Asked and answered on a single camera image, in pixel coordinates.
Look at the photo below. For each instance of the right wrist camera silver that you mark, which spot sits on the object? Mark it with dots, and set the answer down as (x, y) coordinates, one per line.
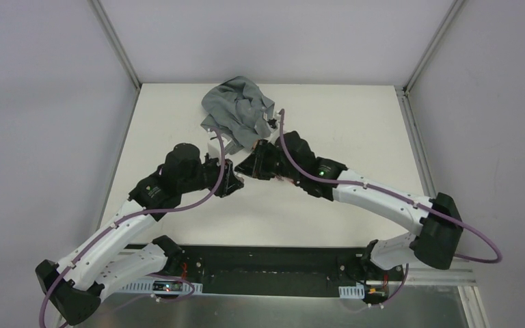
(273, 125)

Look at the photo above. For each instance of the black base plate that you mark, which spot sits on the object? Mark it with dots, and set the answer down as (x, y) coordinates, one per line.
(276, 271)

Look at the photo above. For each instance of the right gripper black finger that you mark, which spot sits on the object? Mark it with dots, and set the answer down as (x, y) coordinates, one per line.
(253, 159)
(247, 169)

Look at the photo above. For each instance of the aluminium frame post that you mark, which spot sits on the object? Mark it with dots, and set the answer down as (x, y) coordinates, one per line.
(433, 45)
(115, 42)

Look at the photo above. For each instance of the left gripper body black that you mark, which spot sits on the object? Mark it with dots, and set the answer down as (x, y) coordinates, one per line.
(225, 176)

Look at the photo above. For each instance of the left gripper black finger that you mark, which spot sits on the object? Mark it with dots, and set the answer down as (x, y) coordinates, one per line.
(237, 176)
(227, 189)

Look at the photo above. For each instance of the grey shirt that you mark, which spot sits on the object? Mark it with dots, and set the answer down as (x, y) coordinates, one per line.
(238, 108)

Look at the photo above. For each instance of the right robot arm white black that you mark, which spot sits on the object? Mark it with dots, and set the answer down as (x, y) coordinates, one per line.
(432, 230)

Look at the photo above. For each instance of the right aluminium frame post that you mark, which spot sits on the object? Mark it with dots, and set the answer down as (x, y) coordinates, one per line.
(433, 45)

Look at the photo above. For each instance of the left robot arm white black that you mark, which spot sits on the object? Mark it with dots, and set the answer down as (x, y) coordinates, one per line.
(78, 283)

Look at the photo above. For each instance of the left aluminium frame post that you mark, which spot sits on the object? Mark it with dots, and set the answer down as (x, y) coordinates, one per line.
(115, 42)

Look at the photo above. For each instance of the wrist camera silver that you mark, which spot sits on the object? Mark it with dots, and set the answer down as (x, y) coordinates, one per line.
(221, 143)
(273, 125)

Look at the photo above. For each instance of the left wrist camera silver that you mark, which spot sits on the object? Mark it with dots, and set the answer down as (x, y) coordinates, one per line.
(221, 143)

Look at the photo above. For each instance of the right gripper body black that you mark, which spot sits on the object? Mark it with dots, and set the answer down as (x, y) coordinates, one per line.
(259, 160)

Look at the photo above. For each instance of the mannequin hand with painted nails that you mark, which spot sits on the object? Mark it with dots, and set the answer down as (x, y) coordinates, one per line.
(289, 180)

